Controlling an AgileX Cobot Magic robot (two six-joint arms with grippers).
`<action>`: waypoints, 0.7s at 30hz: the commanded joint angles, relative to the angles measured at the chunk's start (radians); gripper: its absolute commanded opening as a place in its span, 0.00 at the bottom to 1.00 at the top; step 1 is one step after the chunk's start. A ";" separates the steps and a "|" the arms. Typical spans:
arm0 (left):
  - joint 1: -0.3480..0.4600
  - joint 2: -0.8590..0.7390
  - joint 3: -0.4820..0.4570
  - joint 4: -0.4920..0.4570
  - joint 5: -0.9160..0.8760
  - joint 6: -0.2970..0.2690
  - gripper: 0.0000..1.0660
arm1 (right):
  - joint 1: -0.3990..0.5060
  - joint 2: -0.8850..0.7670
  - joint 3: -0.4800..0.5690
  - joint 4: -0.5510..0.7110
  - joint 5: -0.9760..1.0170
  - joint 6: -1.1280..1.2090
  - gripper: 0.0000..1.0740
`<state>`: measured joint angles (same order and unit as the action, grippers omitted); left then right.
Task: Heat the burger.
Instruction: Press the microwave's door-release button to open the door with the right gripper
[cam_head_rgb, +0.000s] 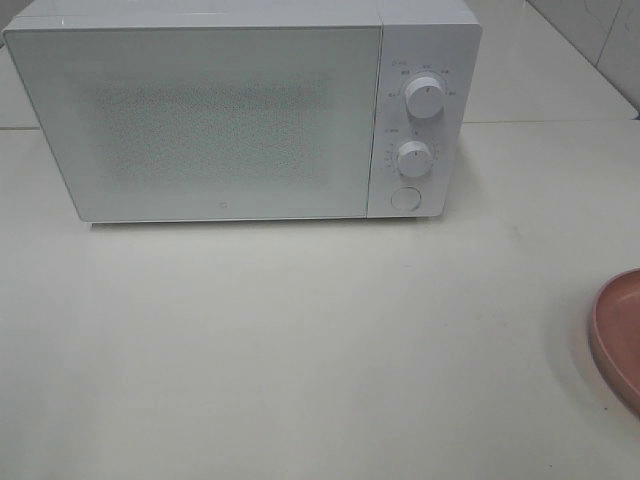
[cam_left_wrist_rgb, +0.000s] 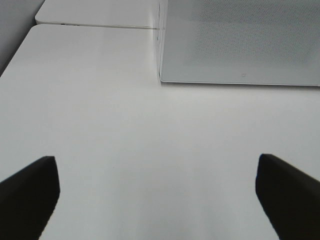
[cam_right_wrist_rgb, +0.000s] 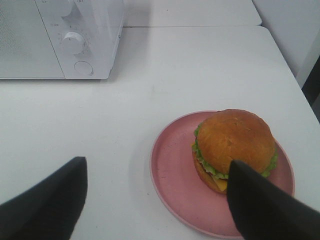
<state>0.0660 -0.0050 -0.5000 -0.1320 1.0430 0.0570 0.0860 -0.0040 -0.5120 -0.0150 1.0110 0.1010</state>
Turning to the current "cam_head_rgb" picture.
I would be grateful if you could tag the white round door button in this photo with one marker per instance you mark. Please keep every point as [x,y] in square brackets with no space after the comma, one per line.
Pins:
[406,199]

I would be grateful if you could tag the white microwave door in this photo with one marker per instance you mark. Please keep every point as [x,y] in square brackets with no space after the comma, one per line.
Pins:
[206,124]

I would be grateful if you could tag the pink round plate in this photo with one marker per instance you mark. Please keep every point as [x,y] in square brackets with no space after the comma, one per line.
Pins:
[614,336]

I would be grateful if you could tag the lower white round knob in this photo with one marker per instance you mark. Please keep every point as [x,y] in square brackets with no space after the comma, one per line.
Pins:
[414,159]

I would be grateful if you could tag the white round knob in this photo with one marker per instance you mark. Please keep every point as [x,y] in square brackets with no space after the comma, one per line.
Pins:
[414,159]
[424,96]

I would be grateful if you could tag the upper white round knob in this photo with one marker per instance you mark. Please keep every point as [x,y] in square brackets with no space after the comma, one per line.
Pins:
[424,96]

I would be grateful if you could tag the white microwave oven body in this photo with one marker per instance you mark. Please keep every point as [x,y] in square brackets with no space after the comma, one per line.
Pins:
[441,37]

